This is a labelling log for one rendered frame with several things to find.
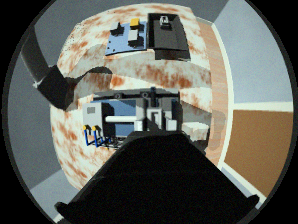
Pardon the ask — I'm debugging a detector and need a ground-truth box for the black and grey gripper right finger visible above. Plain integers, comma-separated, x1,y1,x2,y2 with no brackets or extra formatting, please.
163,116,177,130

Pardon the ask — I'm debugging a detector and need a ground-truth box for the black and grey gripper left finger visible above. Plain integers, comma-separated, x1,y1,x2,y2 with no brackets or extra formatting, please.
134,117,147,131

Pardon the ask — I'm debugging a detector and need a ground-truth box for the yellow rectangular block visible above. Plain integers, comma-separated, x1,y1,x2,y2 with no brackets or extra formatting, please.
130,18,140,31

